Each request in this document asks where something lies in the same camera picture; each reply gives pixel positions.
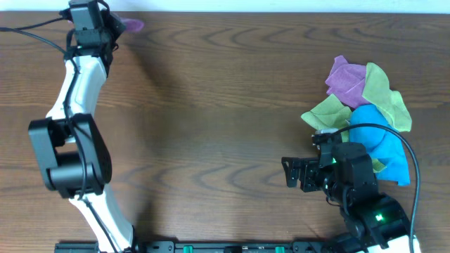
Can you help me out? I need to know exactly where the light purple cloth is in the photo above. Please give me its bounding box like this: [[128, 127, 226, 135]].
[[121, 18, 145, 33]]

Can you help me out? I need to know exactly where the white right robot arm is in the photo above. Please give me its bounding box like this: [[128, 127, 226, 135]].
[[281, 143, 416, 252]]

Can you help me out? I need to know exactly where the blue cloth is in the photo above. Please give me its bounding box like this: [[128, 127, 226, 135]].
[[349, 105, 410, 186]]

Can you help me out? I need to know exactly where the dark purple cloth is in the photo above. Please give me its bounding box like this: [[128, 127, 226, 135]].
[[325, 56, 370, 109]]

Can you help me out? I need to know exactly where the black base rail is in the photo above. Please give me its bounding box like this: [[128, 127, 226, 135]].
[[54, 240, 338, 253]]

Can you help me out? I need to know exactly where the green cloth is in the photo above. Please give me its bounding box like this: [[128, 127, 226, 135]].
[[301, 63, 412, 172]]

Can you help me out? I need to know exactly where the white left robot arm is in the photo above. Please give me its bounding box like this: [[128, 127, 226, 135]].
[[28, 1, 138, 252]]

